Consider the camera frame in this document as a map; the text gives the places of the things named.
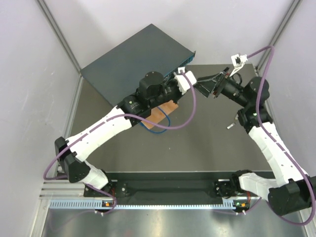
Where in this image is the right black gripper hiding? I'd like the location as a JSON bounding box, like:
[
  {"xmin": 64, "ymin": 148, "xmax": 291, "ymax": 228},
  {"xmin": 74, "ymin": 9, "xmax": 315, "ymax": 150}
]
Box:
[{"xmin": 195, "ymin": 66, "xmax": 250, "ymax": 108}]

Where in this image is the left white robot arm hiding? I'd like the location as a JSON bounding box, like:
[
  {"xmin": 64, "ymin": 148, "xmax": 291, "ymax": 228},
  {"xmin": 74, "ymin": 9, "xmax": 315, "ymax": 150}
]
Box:
[{"xmin": 54, "ymin": 68, "xmax": 197, "ymax": 196}]

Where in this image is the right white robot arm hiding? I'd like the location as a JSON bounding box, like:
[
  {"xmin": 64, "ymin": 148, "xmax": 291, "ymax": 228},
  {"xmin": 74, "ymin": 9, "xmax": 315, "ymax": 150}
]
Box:
[{"xmin": 195, "ymin": 72, "xmax": 316, "ymax": 216}]

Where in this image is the wooden board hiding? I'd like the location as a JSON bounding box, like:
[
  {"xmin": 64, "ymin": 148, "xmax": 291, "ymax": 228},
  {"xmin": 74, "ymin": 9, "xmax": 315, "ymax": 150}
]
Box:
[{"xmin": 147, "ymin": 100, "xmax": 178, "ymax": 124}]

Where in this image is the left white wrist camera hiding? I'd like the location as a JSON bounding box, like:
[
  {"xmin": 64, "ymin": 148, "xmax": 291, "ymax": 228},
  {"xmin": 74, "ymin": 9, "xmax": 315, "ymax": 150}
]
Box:
[{"xmin": 174, "ymin": 67, "xmax": 197, "ymax": 95}]

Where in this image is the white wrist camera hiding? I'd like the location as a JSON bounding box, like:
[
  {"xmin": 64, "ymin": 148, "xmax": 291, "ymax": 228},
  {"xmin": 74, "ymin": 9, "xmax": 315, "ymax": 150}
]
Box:
[
  {"xmin": 174, "ymin": 67, "xmax": 197, "ymax": 95},
  {"xmin": 230, "ymin": 54, "xmax": 248, "ymax": 77}
]

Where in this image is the blue ethernet cable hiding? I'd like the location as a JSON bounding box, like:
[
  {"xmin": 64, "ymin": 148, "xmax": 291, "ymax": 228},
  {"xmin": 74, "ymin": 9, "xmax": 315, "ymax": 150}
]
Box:
[{"xmin": 138, "ymin": 105, "xmax": 171, "ymax": 134}]

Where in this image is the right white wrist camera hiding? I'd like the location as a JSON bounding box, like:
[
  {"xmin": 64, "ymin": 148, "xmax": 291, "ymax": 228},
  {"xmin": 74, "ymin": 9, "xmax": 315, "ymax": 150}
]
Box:
[{"xmin": 230, "ymin": 54, "xmax": 248, "ymax": 77}]

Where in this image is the dark blue network switch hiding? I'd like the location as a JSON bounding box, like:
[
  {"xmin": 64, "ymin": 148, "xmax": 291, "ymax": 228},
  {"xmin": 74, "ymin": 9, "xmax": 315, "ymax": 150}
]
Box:
[{"xmin": 80, "ymin": 24, "xmax": 196, "ymax": 106}]

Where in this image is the aluminium frame rail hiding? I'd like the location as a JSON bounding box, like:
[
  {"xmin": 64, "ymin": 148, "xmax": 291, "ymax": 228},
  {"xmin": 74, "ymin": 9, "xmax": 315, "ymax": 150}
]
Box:
[{"xmin": 39, "ymin": 180, "xmax": 85, "ymax": 198}]

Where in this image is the grey slotted cable duct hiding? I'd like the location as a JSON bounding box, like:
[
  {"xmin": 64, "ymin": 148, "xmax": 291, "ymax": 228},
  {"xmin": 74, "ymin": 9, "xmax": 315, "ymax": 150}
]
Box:
[{"xmin": 49, "ymin": 199, "xmax": 237, "ymax": 210}]

